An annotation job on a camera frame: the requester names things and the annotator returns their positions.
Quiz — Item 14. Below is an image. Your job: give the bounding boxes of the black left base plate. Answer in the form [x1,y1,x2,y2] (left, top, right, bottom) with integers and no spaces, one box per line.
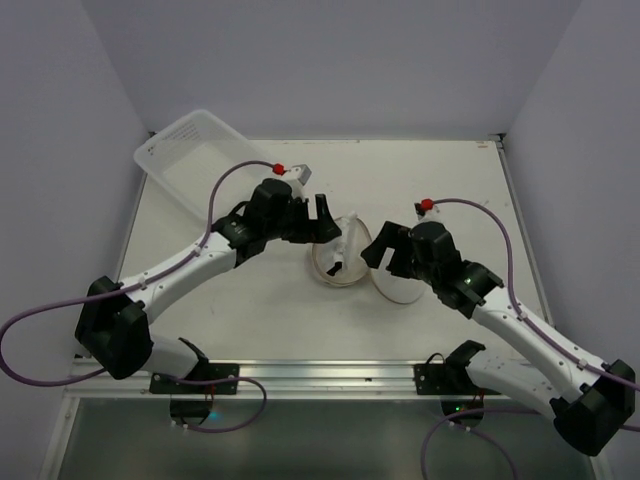
[149,362,240,396]

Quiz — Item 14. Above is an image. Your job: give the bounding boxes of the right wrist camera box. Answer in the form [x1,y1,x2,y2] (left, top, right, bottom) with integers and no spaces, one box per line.
[414,198,443,224]

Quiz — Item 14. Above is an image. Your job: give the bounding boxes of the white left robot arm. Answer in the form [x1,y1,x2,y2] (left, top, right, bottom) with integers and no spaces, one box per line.
[75,179,341,385]

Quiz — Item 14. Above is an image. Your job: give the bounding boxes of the aluminium mounting rail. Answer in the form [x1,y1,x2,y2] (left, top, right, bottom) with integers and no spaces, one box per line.
[64,360,502,400]

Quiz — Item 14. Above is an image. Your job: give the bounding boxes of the white plastic basket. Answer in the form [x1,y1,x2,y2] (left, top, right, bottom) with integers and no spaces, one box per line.
[134,110,274,221]

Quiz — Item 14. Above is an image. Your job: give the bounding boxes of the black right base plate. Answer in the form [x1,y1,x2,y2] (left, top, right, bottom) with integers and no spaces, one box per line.
[413,363,499,396]

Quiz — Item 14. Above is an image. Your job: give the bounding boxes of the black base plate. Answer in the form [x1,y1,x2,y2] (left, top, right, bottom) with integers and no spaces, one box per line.
[413,363,499,396]
[149,362,240,396]

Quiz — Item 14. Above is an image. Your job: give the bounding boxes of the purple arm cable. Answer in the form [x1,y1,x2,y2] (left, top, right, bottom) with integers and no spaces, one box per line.
[0,159,286,387]
[417,198,640,480]

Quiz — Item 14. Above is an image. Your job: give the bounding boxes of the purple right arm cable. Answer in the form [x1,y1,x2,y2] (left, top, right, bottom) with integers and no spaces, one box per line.
[417,198,640,480]

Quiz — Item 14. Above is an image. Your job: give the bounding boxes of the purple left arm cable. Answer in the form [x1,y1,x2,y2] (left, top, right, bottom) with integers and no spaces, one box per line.
[0,159,286,387]

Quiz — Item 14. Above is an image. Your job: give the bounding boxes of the black garment inside bag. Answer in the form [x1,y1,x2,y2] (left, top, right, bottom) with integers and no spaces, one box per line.
[326,262,343,277]

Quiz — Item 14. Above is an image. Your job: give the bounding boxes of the white bra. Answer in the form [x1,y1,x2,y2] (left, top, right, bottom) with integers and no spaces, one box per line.
[317,211,358,274]

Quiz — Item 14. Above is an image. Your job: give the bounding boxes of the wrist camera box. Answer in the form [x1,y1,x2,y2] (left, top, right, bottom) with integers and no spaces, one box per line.
[414,198,443,224]
[281,164,312,188]

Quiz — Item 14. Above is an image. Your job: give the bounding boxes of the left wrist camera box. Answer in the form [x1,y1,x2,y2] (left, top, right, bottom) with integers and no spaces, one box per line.
[281,164,312,188]

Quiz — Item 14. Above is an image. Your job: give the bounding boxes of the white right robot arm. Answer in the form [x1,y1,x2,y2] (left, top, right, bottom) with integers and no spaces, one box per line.
[361,221,635,457]

